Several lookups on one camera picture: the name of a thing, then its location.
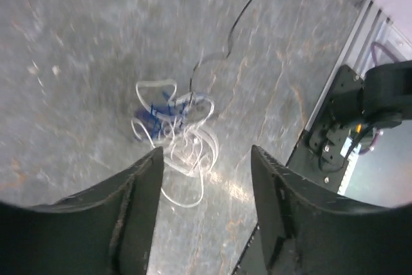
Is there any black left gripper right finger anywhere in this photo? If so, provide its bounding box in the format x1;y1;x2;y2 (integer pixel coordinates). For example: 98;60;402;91
251;146;411;274

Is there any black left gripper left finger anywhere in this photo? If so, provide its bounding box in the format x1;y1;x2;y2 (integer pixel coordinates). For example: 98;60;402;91
1;147;164;274

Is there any white thin cable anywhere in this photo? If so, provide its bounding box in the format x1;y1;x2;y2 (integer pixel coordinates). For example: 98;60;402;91
130;78;220;209

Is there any blue thin cable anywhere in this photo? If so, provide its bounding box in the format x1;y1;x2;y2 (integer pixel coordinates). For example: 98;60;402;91
133;90;210;142

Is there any black thin cable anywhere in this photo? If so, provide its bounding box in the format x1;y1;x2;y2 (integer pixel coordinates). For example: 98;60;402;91
188;0;283;102

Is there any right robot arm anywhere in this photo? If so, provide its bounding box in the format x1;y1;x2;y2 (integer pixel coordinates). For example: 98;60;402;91
330;61;411;129

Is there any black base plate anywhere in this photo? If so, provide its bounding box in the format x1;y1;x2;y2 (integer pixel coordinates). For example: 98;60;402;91
234;65;362;274

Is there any white slotted cable duct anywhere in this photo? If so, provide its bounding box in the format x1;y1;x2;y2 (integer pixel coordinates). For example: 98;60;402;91
337;144;361;196

